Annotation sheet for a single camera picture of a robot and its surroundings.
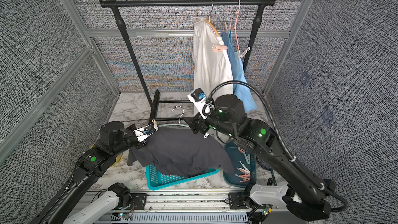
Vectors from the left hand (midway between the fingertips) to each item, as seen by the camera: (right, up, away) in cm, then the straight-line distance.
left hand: (152, 124), depth 69 cm
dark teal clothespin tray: (+43, -24, +15) cm, 52 cm away
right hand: (+19, +8, -14) cm, 25 cm away
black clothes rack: (-9, +8, +34) cm, 36 cm away
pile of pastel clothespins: (+45, -27, +12) cm, 54 cm away
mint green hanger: (+11, 0, -1) cm, 11 cm away
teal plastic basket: (-1, -30, +8) cm, 31 cm away
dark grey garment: (+13, -12, -1) cm, 18 cm away
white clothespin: (+24, -4, -3) cm, 24 cm away
